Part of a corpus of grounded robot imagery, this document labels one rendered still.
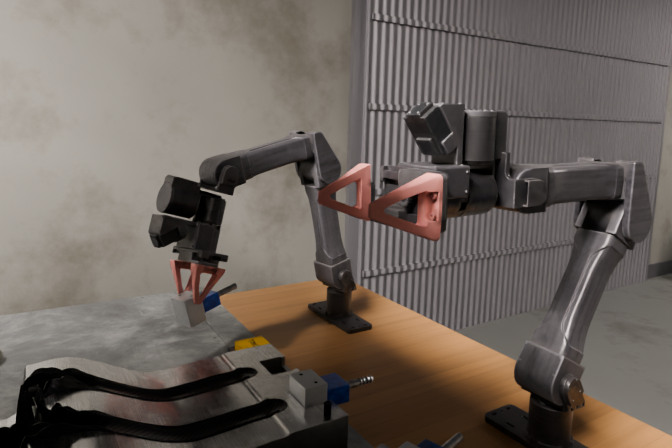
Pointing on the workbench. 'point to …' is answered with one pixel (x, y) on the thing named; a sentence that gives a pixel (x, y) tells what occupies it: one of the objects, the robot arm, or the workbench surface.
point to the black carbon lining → (44, 385)
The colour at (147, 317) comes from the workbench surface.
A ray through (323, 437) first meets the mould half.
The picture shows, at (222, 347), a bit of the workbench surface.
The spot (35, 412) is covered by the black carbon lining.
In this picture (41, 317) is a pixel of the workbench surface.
